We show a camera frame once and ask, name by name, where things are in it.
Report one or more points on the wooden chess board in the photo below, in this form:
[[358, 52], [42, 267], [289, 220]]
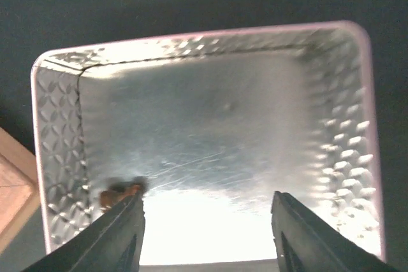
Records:
[[19, 187]]

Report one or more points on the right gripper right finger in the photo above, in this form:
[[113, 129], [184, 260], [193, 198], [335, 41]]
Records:
[[304, 242]]

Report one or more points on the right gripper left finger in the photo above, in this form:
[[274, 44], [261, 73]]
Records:
[[111, 243]]

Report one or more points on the pink metal tin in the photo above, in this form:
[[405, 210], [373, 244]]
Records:
[[214, 123]]

